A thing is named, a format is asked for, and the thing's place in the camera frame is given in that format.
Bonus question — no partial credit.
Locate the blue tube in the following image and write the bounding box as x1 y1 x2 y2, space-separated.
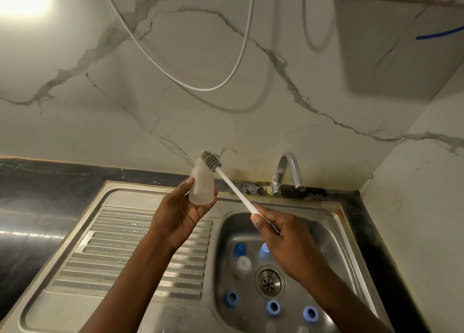
415 27 464 42

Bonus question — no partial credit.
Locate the stainless steel sink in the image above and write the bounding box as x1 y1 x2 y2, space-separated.
0 180 396 333

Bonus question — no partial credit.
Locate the person's right hand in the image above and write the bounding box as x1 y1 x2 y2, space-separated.
250 204 329 283

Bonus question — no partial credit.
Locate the white bottle nipple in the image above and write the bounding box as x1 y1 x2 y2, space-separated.
234 256 253 280

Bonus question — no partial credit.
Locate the person's left forearm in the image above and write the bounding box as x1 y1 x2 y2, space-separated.
77 231 182 333

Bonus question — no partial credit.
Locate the metal sink drain strainer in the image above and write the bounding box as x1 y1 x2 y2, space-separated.
254 265 287 301

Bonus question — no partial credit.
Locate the white handled bottle brush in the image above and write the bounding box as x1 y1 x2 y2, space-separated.
200 150 281 235

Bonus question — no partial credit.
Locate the person's right forearm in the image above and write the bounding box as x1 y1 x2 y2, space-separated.
300 263 395 333

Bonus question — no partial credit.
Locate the chrome faucet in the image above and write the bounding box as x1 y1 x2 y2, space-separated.
271 152 306 198

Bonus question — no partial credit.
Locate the clear plastic bottle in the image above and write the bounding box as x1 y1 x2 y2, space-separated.
188 153 218 206

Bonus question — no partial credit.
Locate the white cable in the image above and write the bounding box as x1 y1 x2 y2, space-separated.
100 0 257 92

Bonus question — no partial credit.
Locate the person's left hand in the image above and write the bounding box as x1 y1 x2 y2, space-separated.
150 176 219 252

